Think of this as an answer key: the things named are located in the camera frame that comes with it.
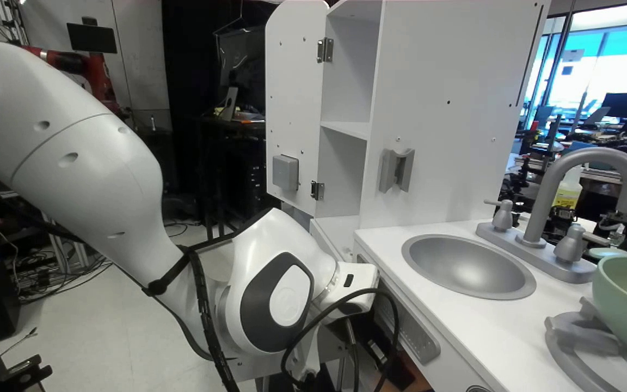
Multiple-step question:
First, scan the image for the black wall screen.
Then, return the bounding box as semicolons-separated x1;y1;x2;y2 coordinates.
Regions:
66;17;119;54

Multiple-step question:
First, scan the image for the grey faucet handle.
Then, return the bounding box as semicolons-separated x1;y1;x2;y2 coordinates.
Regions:
489;198;515;232
551;222;592;266

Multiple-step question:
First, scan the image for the white tall cabinet door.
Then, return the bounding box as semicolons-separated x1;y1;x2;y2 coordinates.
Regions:
263;0;331;217

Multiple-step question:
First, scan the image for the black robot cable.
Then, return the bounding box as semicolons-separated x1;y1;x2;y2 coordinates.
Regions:
142;246;403;392

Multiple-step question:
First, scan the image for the grey toy faucet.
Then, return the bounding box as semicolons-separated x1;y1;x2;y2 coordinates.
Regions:
474;146;627;282

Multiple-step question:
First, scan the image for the grey sink basin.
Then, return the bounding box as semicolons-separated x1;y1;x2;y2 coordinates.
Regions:
399;231;539;302

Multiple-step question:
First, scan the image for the white toy kitchen unit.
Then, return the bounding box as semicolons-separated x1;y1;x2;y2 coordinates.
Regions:
263;0;627;392

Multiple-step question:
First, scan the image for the mint green pot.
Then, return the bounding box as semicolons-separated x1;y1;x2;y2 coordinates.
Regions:
590;253;627;368

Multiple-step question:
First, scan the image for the grey stove burner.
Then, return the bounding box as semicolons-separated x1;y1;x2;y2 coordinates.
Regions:
541;296;627;392

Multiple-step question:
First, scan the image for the grey square door knob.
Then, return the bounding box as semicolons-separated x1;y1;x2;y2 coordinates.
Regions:
269;152;301;194

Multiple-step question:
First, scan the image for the yellow spray bottle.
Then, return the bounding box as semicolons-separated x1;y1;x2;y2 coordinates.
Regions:
552;183;583;213

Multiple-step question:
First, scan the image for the aluminium frame stand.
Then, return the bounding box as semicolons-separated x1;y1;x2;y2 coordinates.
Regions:
0;0;32;50

